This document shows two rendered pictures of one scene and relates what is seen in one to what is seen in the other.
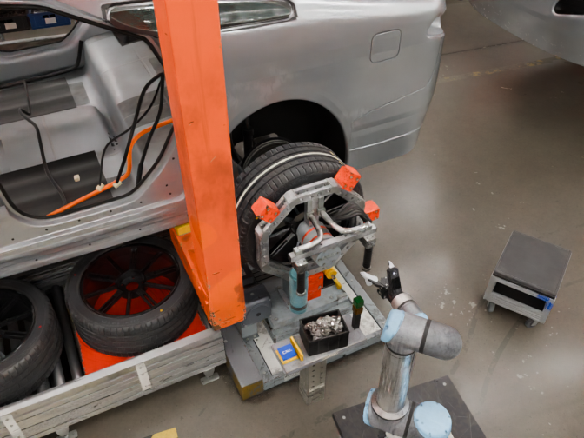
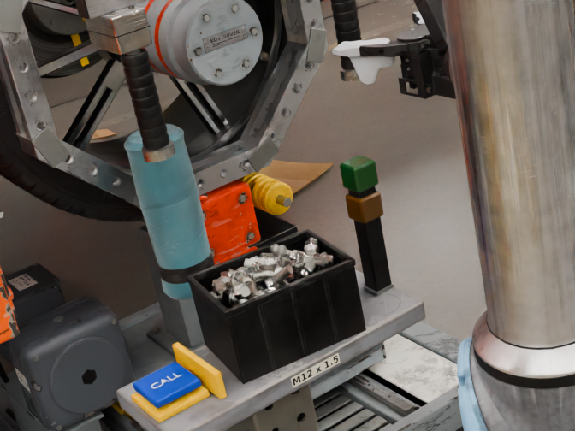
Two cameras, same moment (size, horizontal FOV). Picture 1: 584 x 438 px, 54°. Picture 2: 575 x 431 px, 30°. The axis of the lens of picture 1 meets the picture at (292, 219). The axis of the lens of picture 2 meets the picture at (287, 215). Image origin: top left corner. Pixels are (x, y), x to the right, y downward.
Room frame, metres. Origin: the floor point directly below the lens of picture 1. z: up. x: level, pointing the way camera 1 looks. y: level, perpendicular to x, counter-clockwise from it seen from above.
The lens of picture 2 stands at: (0.29, -0.09, 1.23)
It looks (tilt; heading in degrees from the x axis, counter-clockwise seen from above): 24 degrees down; 356
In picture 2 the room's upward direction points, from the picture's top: 12 degrees counter-clockwise
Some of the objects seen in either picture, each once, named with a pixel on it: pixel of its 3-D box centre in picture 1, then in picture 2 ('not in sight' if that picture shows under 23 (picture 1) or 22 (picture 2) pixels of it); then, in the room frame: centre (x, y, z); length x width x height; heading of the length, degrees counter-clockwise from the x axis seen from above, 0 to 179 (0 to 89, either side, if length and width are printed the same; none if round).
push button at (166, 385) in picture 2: (287, 352); (168, 387); (1.55, 0.02, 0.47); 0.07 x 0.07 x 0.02; 26
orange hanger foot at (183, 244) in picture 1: (197, 243); not in sight; (2.04, 0.47, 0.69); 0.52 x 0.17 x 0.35; 26
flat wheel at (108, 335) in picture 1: (134, 292); not in sight; (1.98, 0.83, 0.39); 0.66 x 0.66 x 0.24
